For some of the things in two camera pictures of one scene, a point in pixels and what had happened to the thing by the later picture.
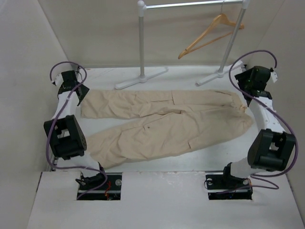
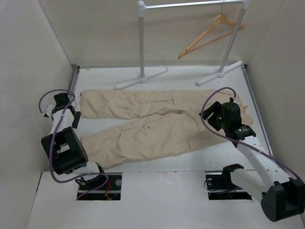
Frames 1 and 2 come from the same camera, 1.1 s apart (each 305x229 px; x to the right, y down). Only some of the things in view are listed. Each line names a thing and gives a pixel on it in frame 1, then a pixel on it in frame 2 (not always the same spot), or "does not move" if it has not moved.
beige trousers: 194,121 does not move
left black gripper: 84,91 -> 75,123
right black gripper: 240,81 -> 216,108
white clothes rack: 141,8 does not move
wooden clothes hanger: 222,20 does not move
